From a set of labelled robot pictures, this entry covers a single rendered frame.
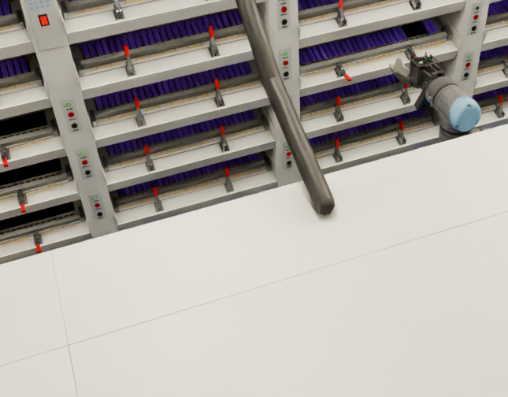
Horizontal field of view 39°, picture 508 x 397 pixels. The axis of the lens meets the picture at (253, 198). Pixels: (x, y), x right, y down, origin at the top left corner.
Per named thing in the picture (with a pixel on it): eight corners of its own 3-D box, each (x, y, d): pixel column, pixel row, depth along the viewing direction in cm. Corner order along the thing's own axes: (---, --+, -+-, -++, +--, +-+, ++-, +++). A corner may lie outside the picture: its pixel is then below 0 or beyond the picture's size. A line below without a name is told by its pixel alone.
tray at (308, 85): (454, 58, 256) (462, 39, 248) (298, 98, 244) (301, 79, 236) (430, 18, 265) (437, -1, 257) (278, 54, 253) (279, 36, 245)
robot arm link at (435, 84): (457, 105, 212) (428, 113, 210) (449, 98, 215) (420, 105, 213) (461, 79, 206) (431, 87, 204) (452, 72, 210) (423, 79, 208)
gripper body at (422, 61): (430, 52, 218) (451, 71, 209) (428, 76, 223) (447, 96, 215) (408, 57, 216) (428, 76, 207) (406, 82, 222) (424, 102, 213)
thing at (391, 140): (442, 141, 282) (452, 120, 270) (299, 180, 270) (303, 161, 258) (420, 102, 292) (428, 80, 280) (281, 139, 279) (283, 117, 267)
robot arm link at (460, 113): (452, 138, 201) (456, 109, 195) (429, 115, 211) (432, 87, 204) (481, 130, 203) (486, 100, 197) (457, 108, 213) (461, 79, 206)
